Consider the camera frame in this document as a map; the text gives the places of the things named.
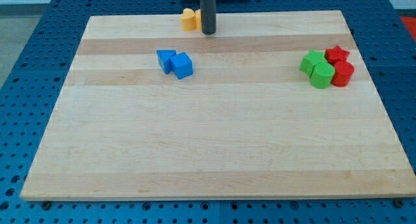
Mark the blue cube block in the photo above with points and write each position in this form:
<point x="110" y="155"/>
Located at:
<point x="182" y="65"/>

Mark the light wooden board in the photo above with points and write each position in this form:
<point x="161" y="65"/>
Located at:
<point x="247" y="124"/>

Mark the blue triangle block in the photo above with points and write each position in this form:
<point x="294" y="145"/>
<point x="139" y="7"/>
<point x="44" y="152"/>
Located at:
<point x="164" y="56"/>

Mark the yellow block behind rod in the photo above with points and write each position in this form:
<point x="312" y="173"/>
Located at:
<point x="198" y="19"/>

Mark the yellow heart block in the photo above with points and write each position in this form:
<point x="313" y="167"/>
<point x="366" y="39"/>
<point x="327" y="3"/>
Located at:
<point x="188" y="20"/>

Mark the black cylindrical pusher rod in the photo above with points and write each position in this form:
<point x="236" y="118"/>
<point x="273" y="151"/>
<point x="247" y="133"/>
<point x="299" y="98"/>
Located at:
<point x="208" y="16"/>

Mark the green star block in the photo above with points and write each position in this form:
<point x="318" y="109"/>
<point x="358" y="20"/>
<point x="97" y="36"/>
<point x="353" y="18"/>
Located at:
<point x="310" y="60"/>

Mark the green cylinder block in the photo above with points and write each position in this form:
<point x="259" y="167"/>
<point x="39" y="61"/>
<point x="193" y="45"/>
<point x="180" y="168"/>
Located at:
<point x="322" y="75"/>

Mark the red star block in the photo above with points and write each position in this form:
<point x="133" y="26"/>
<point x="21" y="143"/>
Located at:
<point x="336" y="54"/>

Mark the red cylinder block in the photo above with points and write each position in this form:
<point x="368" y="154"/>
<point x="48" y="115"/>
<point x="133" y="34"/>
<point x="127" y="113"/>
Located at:
<point x="343" y="73"/>

